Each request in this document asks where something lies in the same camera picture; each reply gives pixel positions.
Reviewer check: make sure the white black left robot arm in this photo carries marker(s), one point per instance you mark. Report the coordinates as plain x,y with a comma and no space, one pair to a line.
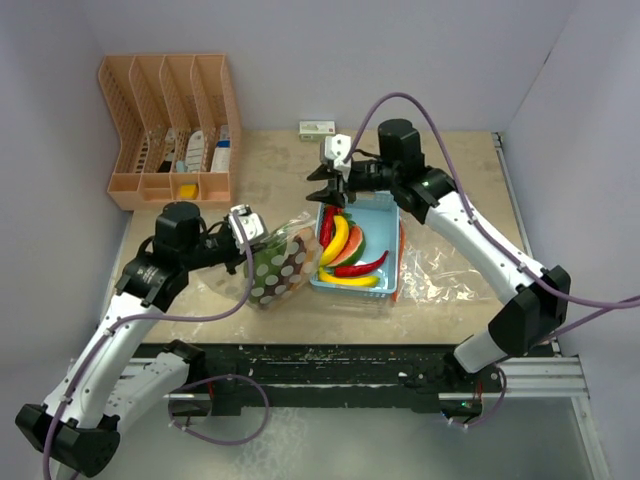
79,425

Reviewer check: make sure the clear bag with orange zipper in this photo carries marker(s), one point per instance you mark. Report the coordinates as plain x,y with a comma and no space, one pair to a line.
432,271

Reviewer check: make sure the light blue plastic basket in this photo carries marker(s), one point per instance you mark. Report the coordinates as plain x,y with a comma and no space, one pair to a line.
376,219

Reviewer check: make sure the green leafy vegetable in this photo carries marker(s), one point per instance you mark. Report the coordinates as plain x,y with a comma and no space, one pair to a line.
265,291

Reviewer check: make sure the white bottle in organizer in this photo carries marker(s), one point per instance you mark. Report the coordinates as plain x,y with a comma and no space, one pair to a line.
195,152

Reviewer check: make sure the peach plastic file organizer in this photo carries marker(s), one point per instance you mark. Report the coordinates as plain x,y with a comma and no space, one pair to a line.
156,102

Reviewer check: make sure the black aluminium base frame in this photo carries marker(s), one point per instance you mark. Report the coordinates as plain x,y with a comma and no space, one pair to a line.
420,378

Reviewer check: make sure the white blue box in organizer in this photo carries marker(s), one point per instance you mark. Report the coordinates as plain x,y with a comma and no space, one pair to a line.
222,152

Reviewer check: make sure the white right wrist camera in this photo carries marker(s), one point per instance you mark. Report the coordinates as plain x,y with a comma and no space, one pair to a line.
336,154

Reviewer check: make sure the clear polka dot zip bag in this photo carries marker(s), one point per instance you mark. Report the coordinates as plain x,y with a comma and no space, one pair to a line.
233,285

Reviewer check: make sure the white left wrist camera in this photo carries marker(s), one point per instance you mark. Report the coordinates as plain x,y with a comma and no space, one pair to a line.
248,228

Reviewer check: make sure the red chili pepper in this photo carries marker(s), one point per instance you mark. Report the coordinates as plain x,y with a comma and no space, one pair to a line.
327,225
360,270

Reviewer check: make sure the yellow banana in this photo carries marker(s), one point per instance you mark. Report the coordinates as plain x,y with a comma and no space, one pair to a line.
338,242
360,282

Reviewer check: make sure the green and white small box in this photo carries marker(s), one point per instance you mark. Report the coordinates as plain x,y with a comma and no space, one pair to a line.
315,130

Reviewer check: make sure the watermelon slice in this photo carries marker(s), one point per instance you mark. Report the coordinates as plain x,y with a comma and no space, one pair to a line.
352,251

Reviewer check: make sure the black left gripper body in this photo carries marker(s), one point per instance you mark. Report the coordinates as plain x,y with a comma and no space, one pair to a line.
214,248

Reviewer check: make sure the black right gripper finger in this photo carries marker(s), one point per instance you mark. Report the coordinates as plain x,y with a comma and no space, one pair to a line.
333,194
325,172

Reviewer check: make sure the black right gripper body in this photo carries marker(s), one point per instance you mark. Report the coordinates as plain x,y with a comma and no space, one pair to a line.
370,176

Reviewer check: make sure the orange purple papaya slice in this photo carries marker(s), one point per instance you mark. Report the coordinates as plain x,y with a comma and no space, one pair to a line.
301,260

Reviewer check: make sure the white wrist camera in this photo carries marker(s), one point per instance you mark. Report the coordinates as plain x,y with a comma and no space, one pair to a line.
248,228
336,154

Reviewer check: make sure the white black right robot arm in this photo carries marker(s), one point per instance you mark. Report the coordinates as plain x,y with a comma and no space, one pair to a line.
530,312

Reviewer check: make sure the yellow block in organizer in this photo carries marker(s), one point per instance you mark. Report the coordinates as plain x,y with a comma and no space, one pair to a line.
188,191

